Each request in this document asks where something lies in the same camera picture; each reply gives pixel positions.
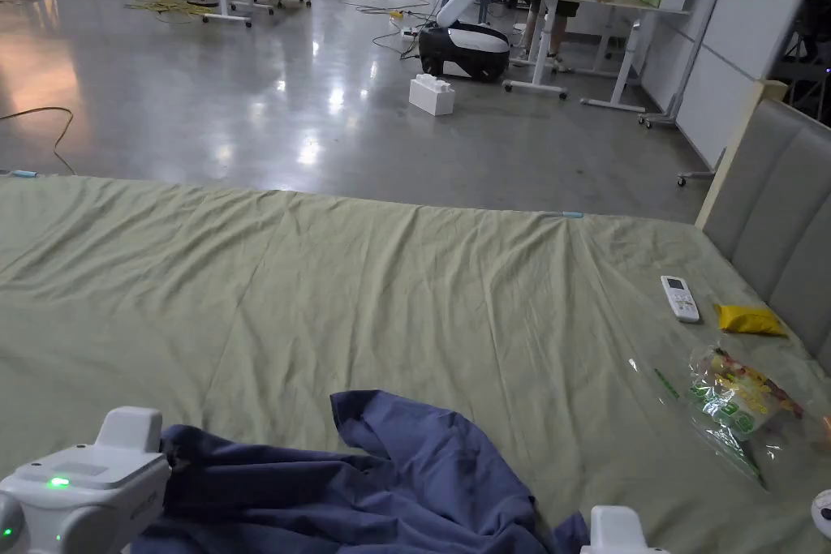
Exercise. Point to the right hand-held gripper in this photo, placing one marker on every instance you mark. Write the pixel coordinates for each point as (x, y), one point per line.
(613, 531)

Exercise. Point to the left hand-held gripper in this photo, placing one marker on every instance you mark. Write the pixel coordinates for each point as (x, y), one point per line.
(78, 502)

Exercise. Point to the yellow snack packet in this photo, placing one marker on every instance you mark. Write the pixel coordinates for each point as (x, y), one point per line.
(748, 319)

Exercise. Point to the white remote control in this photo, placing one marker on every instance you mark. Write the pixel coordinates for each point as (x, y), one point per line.
(680, 298)

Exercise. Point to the clear plastic snack bag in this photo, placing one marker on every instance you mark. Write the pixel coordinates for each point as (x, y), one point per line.
(737, 401)

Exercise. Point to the dark blue shirt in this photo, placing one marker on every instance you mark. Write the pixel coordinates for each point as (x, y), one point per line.
(344, 482)

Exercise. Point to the white block-shaped box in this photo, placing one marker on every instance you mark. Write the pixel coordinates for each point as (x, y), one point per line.
(431, 95)

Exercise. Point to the grey padded headboard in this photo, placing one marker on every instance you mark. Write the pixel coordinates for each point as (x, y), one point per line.
(776, 216)

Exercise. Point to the white round object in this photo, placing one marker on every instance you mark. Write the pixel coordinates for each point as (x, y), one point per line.
(822, 512)

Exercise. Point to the bed with pale green sheet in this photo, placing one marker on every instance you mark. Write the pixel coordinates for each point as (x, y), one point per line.
(389, 294)

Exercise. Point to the white and black robot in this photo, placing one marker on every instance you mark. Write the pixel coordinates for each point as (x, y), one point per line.
(464, 35)

